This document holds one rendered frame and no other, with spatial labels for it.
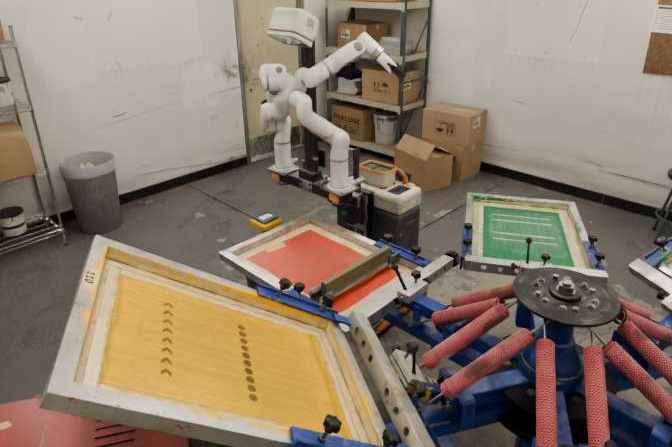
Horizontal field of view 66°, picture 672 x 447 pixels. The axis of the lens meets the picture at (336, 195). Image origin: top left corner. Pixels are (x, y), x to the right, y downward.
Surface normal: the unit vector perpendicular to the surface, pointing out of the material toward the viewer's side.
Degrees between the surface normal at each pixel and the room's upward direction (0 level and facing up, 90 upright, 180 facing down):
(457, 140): 91
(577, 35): 90
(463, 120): 88
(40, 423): 0
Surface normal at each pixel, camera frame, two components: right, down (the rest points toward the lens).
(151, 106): 0.71, 0.28
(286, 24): -0.61, -0.13
